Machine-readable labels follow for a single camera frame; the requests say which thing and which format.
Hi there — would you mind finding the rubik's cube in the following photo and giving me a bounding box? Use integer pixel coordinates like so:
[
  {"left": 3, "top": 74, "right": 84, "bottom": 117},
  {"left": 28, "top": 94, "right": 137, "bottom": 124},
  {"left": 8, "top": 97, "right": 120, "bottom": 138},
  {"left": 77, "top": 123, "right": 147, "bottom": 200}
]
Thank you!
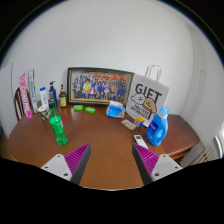
[{"left": 134, "top": 116, "right": 145, "bottom": 127}]

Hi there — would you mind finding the dark blue pump bottle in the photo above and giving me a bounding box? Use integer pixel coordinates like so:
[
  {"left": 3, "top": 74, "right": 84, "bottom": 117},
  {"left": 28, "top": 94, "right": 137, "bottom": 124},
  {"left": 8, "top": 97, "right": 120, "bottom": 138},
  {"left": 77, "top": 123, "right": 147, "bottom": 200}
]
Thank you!
[{"left": 49, "top": 81, "right": 58, "bottom": 107}]

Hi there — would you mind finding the green plastic bottle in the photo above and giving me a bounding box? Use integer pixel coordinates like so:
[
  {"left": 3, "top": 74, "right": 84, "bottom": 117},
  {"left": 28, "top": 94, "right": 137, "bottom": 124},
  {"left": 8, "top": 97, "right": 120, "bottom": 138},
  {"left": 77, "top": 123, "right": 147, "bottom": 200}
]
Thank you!
[{"left": 49, "top": 99, "right": 67, "bottom": 146}]

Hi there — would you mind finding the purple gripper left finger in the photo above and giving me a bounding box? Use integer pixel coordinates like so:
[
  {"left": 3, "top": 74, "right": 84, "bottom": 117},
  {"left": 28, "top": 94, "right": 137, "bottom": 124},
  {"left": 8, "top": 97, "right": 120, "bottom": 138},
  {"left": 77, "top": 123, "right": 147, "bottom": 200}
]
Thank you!
[{"left": 42, "top": 144, "right": 91, "bottom": 185}]

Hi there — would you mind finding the framed group photo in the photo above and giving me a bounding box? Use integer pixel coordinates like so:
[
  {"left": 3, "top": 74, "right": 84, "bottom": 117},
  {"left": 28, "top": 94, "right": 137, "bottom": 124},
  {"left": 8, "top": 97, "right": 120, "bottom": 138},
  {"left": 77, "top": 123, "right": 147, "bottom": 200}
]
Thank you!
[{"left": 67, "top": 67, "right": 134, "bottom": 105}]

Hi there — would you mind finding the small patterned snack pack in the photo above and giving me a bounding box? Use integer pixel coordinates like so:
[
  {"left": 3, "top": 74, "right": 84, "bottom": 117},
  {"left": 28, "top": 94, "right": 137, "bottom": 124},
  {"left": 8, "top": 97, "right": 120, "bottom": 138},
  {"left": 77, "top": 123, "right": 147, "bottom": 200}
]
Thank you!
[{"left": 121, "top": 119, "right": 136, "bottom": 131}]

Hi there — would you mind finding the white remote control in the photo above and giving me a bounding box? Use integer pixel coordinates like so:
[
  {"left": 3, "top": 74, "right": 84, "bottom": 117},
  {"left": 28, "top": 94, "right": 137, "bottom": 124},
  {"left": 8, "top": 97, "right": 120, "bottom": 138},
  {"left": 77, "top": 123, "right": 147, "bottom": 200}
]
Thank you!
[{"left": 134, "top": 135, "right": 148, "bottom": 149}]

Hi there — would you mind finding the blue tissue pack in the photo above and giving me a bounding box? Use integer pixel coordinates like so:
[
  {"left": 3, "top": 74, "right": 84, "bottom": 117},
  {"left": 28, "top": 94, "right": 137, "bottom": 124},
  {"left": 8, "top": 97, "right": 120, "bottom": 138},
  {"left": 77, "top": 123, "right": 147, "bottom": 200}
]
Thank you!
[{"left": 106, "top": 101, "right": 125, "bottom": 119}]

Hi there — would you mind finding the dark amber bottle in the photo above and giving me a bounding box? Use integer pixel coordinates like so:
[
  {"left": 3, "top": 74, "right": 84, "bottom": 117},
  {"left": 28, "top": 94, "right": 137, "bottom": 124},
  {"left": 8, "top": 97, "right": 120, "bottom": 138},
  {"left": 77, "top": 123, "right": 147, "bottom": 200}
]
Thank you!
[{"left": 59, "top": 84, "right": 67, "bottom": 107}]

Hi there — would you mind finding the wooden chair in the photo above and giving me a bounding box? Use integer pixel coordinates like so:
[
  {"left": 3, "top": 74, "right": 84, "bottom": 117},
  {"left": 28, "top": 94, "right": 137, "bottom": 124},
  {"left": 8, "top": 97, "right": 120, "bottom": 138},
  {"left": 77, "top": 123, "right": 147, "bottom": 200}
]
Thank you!
[{"left": 14, "top": 89, "right": 25, "bottom": 120}]

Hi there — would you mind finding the white radiator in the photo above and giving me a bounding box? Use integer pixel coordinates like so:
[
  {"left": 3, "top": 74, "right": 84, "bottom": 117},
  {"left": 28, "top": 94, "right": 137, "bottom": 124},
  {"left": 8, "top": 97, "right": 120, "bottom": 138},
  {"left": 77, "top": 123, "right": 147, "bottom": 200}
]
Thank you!
[{"left": 192, "top": 146, "right": 214, "bottom": 165}]

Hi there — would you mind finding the white green tall box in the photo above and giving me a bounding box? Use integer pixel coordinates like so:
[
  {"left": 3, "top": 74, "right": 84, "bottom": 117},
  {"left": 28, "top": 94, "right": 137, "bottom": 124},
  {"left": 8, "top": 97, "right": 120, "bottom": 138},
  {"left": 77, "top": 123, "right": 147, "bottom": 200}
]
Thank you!
[{"left": 28, "top": 69, "right": 38, "bottom": 113}]

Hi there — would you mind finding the clear glass cup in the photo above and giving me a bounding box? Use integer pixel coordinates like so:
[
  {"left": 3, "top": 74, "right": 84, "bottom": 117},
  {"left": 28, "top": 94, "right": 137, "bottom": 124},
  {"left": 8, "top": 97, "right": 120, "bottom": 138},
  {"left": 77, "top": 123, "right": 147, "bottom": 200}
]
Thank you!
[{"left": 38, "top": 106, "right": 50, "bottom": 121}]

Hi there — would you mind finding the blue detergent bottle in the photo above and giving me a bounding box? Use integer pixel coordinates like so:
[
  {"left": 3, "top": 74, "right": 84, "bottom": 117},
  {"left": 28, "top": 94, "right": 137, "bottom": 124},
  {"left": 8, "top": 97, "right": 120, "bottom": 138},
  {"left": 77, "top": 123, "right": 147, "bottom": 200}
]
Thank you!
[{"left": 146, "top": 106, "right": 169, "bottom": 146}]

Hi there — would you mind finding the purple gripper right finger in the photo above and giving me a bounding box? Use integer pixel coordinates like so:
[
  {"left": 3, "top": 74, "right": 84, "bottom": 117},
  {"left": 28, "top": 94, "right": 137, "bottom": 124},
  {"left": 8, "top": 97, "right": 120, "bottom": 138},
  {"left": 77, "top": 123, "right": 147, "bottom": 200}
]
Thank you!
[{"left": 132, "top": 143, "right": 182, "bottom": 185}]

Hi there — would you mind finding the white bottle blue cap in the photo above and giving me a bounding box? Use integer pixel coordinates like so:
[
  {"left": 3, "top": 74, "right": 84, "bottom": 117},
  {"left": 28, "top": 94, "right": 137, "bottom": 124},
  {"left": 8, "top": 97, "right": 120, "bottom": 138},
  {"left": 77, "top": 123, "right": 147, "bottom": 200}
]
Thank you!
[{"left": 40, "top": 87, "right": 49, "bottom": 108}]

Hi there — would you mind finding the pink tall box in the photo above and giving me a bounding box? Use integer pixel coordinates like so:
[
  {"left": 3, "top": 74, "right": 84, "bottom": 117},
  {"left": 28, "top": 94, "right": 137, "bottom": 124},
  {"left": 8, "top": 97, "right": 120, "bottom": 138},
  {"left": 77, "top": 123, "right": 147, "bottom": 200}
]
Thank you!
[{"left": 19, "top": 73, "right": 32, "bottom": 119}]

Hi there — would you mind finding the white gift paper bag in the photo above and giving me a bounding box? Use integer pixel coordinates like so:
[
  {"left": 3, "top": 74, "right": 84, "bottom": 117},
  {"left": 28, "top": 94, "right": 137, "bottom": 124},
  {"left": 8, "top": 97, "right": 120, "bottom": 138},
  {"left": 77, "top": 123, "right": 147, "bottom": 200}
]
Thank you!
[{"left": 126, "top": 65, "right": 169, "bottom": 122}]

